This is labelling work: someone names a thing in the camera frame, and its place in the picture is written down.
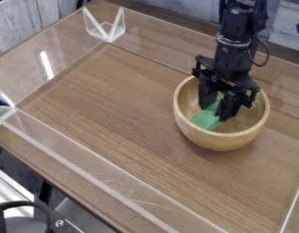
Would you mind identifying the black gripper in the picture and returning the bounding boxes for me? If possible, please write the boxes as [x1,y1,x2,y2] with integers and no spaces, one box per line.
[189,55,261,123]

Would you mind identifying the green rectangular block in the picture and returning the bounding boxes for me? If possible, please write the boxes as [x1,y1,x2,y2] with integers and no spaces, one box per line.
[191,99,220,131]

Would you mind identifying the brown wooden bowl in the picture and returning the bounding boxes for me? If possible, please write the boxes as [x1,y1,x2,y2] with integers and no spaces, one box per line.
[172,76,269,151]

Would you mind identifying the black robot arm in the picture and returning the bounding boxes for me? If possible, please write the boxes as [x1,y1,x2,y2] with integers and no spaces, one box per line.
[192,0,267,122]

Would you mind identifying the clear acrylic table barrier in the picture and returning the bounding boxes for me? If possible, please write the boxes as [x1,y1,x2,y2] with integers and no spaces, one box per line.
[0,1,299,233]

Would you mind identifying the white box with blue mark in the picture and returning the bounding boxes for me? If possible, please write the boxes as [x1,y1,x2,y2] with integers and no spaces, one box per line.
[268,0,299,51]

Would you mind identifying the black table leg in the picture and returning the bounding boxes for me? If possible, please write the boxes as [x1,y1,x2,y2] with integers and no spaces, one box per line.
[38,181,53,205]

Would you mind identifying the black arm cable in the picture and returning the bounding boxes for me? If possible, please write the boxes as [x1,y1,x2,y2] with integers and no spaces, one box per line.
[247,35,271,67]

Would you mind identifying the clear acrylic corner bracket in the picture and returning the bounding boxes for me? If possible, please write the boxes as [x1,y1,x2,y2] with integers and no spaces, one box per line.
[81,7,126,43]

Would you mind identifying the grey metal base plate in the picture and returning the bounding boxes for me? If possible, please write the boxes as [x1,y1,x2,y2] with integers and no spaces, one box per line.
[54,198,116,233]

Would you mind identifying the black cable loop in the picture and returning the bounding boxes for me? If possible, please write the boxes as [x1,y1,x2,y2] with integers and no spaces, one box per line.
[0,199,60,233]

